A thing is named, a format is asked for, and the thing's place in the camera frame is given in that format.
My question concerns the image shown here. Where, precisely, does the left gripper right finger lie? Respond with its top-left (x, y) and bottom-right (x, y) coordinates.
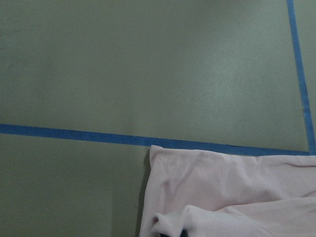
top-left (180, 225), bottom-right (190, 237)

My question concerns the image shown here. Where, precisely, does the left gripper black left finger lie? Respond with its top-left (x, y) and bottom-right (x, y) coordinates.
top-left (156, 233), bottom-right (169, 237)

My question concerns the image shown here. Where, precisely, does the pink Snoopy t-shirt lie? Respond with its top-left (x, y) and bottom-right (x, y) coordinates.
top-left (140, 146), bottom-right (316, 237)

